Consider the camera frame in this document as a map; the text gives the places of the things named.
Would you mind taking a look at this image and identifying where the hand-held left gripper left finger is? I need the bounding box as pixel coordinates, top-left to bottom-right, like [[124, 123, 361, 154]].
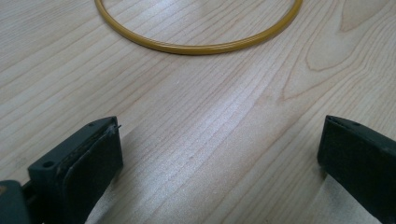
[[21, 116, 124, 224]]

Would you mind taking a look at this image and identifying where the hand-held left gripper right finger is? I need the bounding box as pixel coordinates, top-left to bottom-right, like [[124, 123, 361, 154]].
[[317, 115, 396, 224]]

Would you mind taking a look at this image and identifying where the yellow ring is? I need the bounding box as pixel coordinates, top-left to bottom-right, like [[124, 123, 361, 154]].
[[93, 0, 304, 56]]

